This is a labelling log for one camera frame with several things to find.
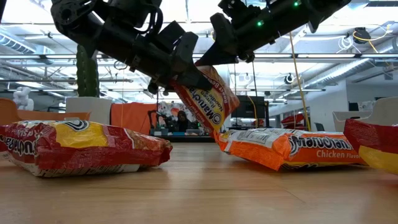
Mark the red Maruchan ramen pack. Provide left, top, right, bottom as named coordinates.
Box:
left=169, top=64, right=241, bottom=139
left=0, top=119, right=174, bottom=179
left=343, top=118, right=398, bottom=175

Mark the long linear light fixture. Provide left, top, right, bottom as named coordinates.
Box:
left=0, top=52, right=398, bottom=60

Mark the white humanoid figure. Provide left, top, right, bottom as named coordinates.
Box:
left=12, top=86, right=35, bottom=111

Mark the black background table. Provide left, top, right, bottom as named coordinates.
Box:
left=149, top=134, right=216, bottom=144

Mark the orange fabric panel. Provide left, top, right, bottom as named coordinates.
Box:
left=110, top=102, right=158, bottom=135

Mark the orange plastic bin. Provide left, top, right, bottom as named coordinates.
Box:
left=0, top=97, right=91, bottom=126

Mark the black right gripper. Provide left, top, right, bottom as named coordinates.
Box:
left=193, top=12, right=272, bottom=67

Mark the red curved object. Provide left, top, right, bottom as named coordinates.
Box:
left=280, top=113, right=307, bottom=130

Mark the black background monitor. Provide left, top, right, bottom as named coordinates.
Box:
left=237, top=94, right=267, bottom=120

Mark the black hanging cable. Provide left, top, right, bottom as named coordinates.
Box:
left=251, top=61, right=259, bottom=98

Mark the person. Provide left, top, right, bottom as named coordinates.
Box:
left=175, top=110, right=192, bottom=133

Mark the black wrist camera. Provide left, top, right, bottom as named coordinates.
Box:
left=217, top=0, right=266, bottom=24
left=154, top=21, right=188, bottom=48

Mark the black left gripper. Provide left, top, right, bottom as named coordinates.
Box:
left=130, top=32, right=214, bottom=95

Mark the green cactus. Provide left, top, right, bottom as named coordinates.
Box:
left=75, top=44, right=101, bottom=98

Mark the white plastic bin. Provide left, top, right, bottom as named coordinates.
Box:
left=331, top=96, right=398, bottom=128

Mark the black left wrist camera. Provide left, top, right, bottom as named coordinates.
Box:
left=154, top=21, right=188, bottom=48

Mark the yellow hanging cable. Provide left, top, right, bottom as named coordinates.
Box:
left=288, top=30, right=312, bottom=132

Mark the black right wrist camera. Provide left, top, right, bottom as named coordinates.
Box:
left=217, top=0, right=266, bottom=24

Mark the orange Maruchan ramen pack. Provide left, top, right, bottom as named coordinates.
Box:
left=213, top=127, right=368, bottom=172

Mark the white hexagonal plant pot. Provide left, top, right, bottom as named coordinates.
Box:
left=65, top=96, right=113, bottom=126

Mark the floral patterned cloth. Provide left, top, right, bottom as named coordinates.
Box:
left=157, top=101, right=180, bottom=124

